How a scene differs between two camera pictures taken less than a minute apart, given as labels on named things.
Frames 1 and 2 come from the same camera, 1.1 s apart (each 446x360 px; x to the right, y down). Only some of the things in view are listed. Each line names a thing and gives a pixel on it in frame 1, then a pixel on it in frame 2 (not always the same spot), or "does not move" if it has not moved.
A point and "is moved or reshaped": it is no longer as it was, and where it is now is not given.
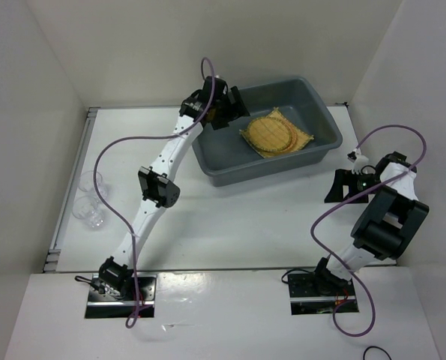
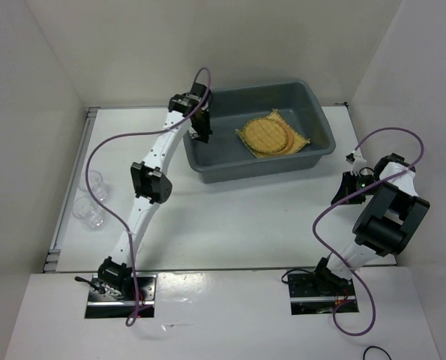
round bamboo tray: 270,133 does not move
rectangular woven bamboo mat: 302,137 is moved or reshaped
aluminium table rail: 52,261 does not move
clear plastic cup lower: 88,208 does not move
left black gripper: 223,122 to 202,133
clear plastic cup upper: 87,184 does not move
